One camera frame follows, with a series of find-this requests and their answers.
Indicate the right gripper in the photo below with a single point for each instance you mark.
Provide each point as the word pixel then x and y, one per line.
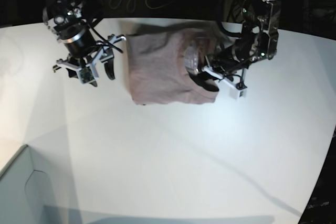
pixel 101 52

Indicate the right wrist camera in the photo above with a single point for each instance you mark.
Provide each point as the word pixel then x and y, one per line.
pixel 84 75

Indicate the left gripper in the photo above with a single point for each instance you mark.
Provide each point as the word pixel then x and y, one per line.
pixel 213 69

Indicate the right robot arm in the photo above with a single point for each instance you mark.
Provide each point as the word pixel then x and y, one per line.
pixel 86 47

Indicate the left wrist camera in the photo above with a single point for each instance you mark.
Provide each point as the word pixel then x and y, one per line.
pixel 237 93

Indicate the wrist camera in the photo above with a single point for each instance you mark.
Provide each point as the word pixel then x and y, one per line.
pixel 237 93
pixel 84 75

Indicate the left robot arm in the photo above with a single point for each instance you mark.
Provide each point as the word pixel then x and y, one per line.
pixel 257 41

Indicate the mauve pink t-shirt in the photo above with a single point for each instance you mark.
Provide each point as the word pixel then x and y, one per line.
pixel 156 62

